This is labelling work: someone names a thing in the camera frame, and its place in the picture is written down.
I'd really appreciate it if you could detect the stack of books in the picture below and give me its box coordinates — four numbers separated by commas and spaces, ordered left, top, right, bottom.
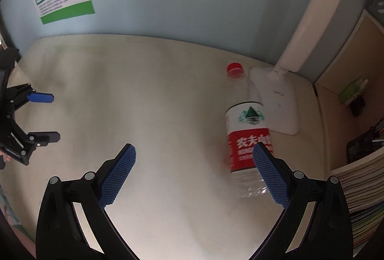
329, 146, 384, 248

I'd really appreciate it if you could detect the grey perforated basket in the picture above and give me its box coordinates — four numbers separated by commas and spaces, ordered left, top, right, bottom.
367, 0, 384, 20

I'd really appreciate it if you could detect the wooden shelf unit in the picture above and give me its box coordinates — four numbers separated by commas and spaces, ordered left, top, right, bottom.
313, 9, 384, 176

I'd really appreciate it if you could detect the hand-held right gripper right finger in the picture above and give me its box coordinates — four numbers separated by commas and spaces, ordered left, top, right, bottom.
250, 142, 354, 260

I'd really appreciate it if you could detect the green tissue pack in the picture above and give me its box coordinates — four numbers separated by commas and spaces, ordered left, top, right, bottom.
338, 77, 369, 104

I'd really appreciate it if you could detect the white desk lamp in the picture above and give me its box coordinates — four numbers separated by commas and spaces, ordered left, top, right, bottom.
250, 0, 353, 136

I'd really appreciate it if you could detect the red label plastic bottle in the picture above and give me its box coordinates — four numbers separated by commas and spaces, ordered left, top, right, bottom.
225, 62, 274, 199

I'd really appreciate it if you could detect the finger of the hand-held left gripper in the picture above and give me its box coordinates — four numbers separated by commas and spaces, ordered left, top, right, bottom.
6, 83, 55, 112
1, 117, 61, 166

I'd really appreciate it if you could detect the dark pencil case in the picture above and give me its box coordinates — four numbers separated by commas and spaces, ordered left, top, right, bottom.
346, 126, 384, 164

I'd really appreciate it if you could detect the small black object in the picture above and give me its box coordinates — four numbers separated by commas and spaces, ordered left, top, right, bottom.
349, 96, 366, 117

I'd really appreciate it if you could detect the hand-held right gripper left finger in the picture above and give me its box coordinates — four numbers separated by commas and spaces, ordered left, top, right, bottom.
36, 143, 138, 260

